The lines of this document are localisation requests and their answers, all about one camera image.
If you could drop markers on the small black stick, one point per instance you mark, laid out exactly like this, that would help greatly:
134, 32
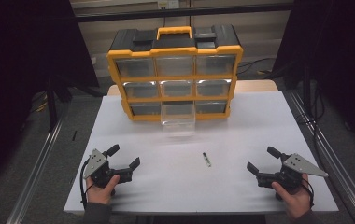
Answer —
74, 135

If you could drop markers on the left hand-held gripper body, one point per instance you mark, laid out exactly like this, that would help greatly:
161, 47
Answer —
99, 166

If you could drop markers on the aluminium floor rail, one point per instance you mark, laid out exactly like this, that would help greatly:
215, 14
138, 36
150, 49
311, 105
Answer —
331, 152
32, 180

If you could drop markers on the person's left hand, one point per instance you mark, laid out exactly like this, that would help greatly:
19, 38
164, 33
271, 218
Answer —
99, 194

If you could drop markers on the yellow and black drawer organizer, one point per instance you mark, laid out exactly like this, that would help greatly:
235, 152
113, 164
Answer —
175, 50

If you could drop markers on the person's right hand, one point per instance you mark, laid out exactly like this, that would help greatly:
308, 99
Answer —
295, 202

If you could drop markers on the black horizontal bar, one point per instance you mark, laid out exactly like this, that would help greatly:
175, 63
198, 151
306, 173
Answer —
181, 12

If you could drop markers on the small metal screw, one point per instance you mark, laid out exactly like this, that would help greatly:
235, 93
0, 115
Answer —
206, 159

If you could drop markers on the clear plastic drawer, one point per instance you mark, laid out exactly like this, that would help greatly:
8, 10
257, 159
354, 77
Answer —
178, 122

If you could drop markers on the black metal stand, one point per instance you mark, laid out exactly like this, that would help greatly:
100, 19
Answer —
52, 105

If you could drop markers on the black curtain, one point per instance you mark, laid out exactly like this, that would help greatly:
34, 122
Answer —
20, 62
337, 46

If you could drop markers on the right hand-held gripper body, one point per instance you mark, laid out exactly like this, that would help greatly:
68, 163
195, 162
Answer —
292, 171

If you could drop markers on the closed clear organizer drawers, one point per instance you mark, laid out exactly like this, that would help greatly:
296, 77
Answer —
135, 67

